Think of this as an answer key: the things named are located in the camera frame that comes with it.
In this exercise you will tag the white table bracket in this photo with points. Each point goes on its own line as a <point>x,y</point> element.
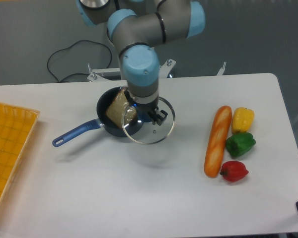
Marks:
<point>222,69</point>

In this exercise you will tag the green toy bell pepper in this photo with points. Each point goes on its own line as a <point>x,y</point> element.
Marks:
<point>239,144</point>

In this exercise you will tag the wrapped brown bread slice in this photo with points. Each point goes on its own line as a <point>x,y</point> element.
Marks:
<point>119,111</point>

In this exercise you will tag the red toy bell pepper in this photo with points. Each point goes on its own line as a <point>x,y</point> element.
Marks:
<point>233,171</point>

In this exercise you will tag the yellow toy bell pepper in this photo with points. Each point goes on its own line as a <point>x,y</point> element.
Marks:
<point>242,120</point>

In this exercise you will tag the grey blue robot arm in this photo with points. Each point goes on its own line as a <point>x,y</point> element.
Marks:
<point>134,34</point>

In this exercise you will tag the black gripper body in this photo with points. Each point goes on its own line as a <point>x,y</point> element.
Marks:
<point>144,106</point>

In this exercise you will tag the orange plastic basket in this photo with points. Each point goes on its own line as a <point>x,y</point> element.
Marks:
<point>16,126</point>

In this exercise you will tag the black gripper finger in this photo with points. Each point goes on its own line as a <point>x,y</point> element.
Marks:
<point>153,117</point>
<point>161,115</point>

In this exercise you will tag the glass pot lid blue knob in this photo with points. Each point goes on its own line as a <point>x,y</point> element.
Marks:
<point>142,131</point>

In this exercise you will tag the dark blue saucepan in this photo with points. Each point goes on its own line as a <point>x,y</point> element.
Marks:
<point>102,121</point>

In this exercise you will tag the orange toy baguette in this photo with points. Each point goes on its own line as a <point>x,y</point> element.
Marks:
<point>216,144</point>

